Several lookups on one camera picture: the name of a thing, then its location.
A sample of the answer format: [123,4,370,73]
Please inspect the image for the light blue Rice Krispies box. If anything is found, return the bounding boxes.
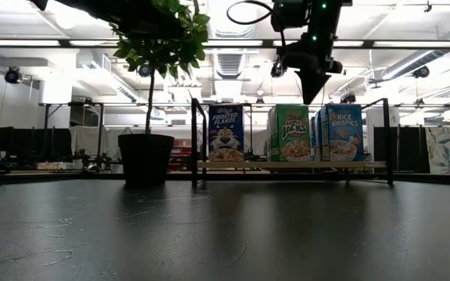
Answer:
[320,103,365,162]

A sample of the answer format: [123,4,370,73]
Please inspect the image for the white hanging cloth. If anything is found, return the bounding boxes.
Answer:
[68,125,134,159]

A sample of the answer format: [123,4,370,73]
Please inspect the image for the leaf patterned cloth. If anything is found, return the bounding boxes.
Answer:
[425,126,450,176]

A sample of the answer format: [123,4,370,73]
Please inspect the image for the black aluminium table frame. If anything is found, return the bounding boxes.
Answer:
[0,169,450,187]

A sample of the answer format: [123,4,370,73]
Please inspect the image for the black plant pot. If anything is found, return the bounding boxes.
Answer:
[116,133,176,187]

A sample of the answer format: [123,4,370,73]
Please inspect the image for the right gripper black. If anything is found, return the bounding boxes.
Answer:
[281,37,344,105]

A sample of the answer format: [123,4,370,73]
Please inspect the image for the overhead light bar frame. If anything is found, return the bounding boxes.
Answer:
[0,37,450,51]

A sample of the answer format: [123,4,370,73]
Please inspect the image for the blue Frosted Flakes box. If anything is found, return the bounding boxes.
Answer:
[208,103,245,163]

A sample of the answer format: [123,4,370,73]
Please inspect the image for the green leafy plant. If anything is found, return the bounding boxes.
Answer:
[109,0,213,137]

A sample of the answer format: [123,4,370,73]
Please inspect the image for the green Apple Jacks box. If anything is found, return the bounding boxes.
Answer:
[266,103,312,162]

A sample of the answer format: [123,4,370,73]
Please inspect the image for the black metal frame stand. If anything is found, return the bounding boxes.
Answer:
[39,101,105,165]

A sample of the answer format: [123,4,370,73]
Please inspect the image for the black partition panel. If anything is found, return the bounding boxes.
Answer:
[0,126,73,165]
[372,125,430,173]

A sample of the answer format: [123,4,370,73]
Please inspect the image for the black table mat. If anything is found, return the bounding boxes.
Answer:
[0,178,450,281]

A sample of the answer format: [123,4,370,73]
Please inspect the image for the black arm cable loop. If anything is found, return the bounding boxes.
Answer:
[226,0,288,55]

